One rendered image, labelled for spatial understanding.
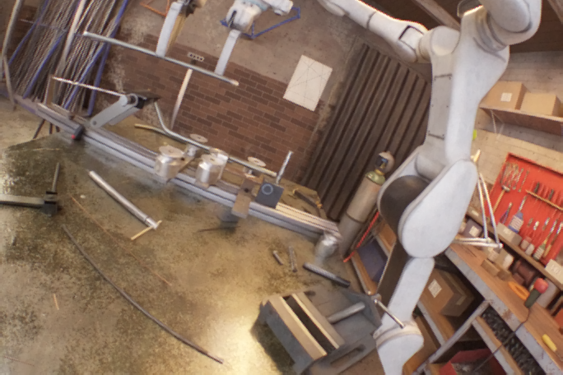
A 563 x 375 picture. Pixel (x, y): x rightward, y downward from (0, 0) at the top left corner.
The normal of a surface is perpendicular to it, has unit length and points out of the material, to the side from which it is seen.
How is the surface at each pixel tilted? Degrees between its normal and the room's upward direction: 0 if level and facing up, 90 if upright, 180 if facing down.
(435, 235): 90
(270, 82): 90
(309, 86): 90
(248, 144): 90
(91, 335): 0
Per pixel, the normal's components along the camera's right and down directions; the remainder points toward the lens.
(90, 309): 0.40, -0.89
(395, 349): -0.05, 0.23
